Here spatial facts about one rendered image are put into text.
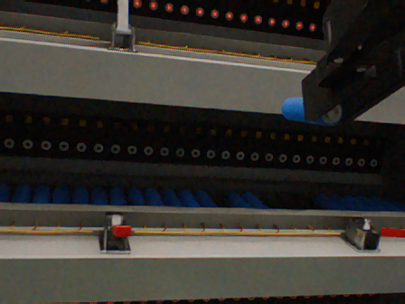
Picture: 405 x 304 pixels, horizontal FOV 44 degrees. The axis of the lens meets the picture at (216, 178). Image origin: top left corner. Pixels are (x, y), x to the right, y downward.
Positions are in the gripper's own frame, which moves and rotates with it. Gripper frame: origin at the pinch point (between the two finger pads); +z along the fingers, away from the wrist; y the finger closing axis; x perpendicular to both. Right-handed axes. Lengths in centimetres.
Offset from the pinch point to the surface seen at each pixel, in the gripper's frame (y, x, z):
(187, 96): 5.7, -6.4, 18.7
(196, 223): 3.5, 4.9, 25.0
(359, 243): -13.5, 7.6, 21.5
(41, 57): 19.2, -8.5, 17.7
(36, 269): 18.9, 9.6, 21.6
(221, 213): 0.9, 4.0, 24.5
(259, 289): -2.1, 12.0, 22.6
